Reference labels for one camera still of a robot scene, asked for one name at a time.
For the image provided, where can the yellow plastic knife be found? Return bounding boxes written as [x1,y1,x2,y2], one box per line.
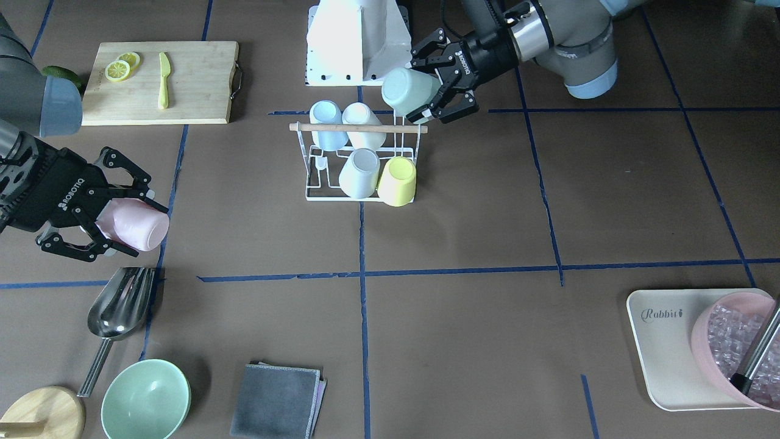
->
[158,52,172,110]

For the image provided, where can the white cup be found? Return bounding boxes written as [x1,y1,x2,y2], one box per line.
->
[342,102,387,152]

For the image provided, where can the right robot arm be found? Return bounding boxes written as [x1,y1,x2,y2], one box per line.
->
[1,20,169,262]

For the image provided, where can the pink bowl with ice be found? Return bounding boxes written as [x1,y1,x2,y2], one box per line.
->
[690,291,778,412]

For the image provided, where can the lemon slice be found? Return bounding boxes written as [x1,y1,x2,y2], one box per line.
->
[104,59,133,82]
[116,52,142,71]

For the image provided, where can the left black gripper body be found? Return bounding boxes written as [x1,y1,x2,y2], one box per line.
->
[455,27,520,83]

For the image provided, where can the beige tray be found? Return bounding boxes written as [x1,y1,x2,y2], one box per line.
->
[626,288,774,412]

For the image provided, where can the green bowl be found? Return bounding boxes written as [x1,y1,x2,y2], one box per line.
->
[101,359,191,438]

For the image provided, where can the wooden mug tree stand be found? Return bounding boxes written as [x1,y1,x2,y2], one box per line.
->
[1,386,85,438]

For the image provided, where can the white wire cup rack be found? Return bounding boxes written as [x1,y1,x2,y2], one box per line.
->
[289,122,428,202]

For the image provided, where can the light blue cup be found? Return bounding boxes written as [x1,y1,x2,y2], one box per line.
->
[309,100,349,152]

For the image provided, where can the grey folded cloth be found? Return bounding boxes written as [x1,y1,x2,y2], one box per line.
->
[230,362,327,438]

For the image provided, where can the green avocado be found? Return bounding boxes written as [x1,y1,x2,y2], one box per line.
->
[41,66,83,92]

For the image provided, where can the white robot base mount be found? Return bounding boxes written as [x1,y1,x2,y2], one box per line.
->
[305,1,411,87]

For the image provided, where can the wooden cutting board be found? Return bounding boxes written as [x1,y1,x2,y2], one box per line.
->
[82,41,240,127]

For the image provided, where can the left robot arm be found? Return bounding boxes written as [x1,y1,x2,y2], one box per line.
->
[405,1,778,123]

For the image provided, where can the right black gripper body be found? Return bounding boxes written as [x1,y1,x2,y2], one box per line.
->
[2,132,101,232]

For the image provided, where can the grey cup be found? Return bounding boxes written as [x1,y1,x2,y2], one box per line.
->
[339,148,381,198]

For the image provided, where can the yellow cup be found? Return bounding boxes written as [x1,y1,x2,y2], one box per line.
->
[378,157,417,207]

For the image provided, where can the metal tongs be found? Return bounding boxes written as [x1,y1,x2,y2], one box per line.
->
[729,298,779,396]

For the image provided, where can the pink cup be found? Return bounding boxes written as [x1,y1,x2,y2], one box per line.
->
[96,198,169,252]

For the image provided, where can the green cup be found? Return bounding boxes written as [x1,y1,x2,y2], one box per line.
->
[381,68,441,116]

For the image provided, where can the metal scoop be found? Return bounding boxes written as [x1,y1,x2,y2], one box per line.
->
[76,267,157,398]

